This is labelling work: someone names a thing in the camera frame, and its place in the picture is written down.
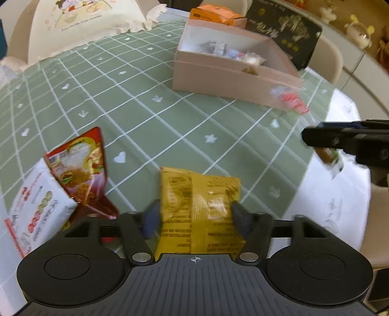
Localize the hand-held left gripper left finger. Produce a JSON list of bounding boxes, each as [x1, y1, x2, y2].
[[62, 199, 162, 266]]

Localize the cream printed pillow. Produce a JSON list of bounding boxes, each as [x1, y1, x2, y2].
[[28, 0, 168, 65]]

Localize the black box with gold print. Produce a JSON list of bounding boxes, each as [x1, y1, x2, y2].
[[246, 0, 323, 71]]

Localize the red snack packet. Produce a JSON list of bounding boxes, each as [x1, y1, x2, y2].
[[43, 126, 120, 220]]

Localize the white cabinet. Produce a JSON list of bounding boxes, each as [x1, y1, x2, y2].
[[304, 12, 389, 117]]

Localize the pink cardboard box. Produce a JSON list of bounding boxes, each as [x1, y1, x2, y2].
[[172, 19, 304, 110]]

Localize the beige chair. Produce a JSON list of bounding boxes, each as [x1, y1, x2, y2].
[[306, 33, 345, 86], [5, 0, 41, 63]]

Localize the small red white packet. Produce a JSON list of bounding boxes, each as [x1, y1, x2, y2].
[[270, 86, 310, 115]]

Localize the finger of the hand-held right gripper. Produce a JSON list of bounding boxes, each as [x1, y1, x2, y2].
[[301, 127, 389, 167], [317, 119, 389, 130]]

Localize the brown green snack packet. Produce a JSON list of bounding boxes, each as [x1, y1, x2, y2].
[[314, 147, 345, 179]]

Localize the white snack packet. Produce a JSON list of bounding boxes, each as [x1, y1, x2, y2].
[[4, 157, 79, 259]]

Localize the yellow snack packet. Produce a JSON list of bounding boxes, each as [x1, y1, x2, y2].
[[153, 166, 249, 263]]

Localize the grey wrapped snack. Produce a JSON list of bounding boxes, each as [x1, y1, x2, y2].
[[198, 40, 229, 56]]

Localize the wooden shelf with figurines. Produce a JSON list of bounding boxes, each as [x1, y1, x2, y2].
[[292, 0, 389, 66]]

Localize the blue rectangular object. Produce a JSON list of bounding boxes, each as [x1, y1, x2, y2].
[[0, 18, 9, 60]]

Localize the cream round wrapped snack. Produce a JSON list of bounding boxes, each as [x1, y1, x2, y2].
[[243, 52, 267, 66]]

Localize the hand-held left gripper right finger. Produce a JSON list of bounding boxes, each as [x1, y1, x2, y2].
[[231, 201, 326, 266]]

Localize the orange snack packet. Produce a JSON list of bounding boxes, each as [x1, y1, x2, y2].
[[190, 2, 248, 28]]

